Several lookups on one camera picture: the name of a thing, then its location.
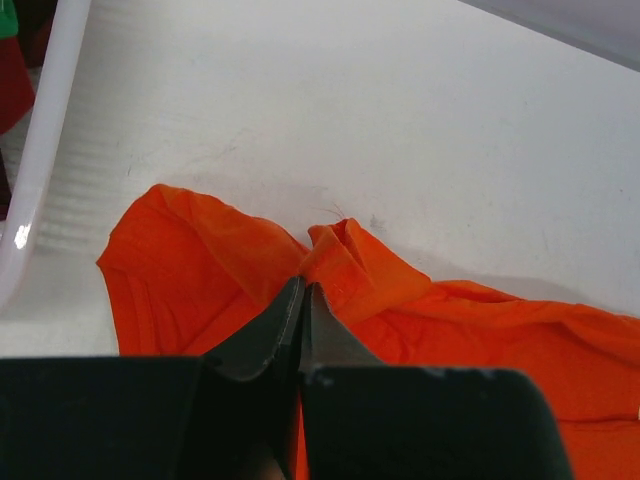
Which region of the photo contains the white plastic basket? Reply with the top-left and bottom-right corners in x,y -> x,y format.
1,1 -> 91,308

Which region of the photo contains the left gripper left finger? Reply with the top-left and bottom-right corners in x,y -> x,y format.
1,277 -> 305,479

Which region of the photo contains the orange t shirt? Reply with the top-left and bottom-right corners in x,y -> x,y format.
98,185 -> 639,479

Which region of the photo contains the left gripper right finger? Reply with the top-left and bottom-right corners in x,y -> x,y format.
300,284 -> 573,479

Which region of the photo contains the green t shirt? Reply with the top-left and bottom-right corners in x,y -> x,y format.
0,0 -> 19,40

